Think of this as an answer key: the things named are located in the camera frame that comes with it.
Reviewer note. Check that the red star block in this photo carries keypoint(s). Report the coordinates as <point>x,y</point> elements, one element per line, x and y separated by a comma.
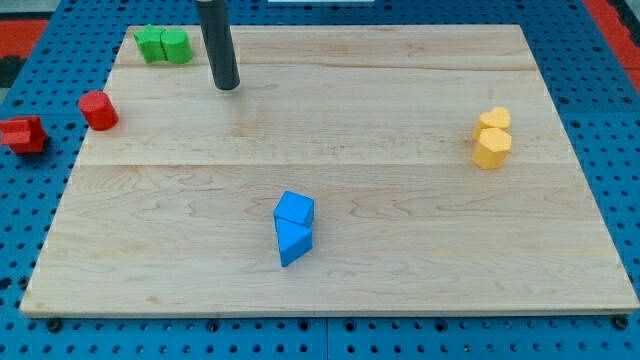
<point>23,134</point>

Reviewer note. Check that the blue triangular prism block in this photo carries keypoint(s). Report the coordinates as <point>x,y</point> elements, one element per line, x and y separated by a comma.
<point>294,241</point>

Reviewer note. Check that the yellow heart block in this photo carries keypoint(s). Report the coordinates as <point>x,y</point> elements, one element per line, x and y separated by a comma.
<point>498,117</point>

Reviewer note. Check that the light wooden board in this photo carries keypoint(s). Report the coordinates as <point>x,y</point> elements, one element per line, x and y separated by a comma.
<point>170,213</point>

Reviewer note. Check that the green cylinder block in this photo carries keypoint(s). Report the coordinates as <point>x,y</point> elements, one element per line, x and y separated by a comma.
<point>176,46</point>

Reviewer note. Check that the green star block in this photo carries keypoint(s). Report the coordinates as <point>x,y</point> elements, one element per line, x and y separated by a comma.
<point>149,43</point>

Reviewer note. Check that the yellow hexagon block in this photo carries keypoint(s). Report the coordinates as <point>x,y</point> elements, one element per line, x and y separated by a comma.
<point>492,148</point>

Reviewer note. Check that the blue cube block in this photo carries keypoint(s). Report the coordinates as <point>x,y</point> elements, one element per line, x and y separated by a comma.
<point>295,208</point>

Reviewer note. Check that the black cylindrical robot arm tip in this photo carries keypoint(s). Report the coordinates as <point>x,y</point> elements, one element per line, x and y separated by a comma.
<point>217,37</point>

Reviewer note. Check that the red cylinder block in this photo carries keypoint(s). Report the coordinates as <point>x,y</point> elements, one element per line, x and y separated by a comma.
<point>98,111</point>

